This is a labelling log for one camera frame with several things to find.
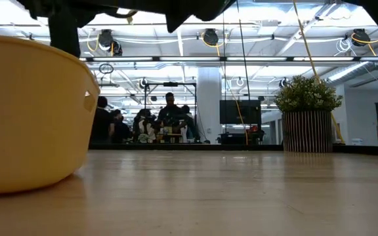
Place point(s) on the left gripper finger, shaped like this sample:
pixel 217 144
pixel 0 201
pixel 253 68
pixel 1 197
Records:
pixel 64 32

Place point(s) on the yellow plastic basket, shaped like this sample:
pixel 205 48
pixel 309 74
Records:
pixel 28 124

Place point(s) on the long ceiling light strip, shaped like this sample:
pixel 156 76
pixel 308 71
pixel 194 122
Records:
pixel 189 59

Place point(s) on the white pillar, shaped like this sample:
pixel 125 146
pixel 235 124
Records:
pixel 208 98

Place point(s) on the small black ceiling reel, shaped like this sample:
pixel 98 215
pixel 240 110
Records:
pixel 143 83
pixel 283 82

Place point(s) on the person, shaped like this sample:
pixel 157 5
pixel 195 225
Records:
pixel 102 121
pixel 189 124
pixel 144 126
pixel 121 129
pixel 171 114

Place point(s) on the black monitor screen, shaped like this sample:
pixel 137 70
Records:
pixel 239 113

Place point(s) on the black background cart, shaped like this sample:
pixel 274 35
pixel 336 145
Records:
pixel 241 137

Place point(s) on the potted plant in striped pot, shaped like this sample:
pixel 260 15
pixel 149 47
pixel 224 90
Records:
pixel 307 131

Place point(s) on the black background rig frame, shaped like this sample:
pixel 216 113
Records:
pixel 171 84

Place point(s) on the black aluminium table frame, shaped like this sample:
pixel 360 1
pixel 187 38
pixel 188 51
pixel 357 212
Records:
pixel 176 147

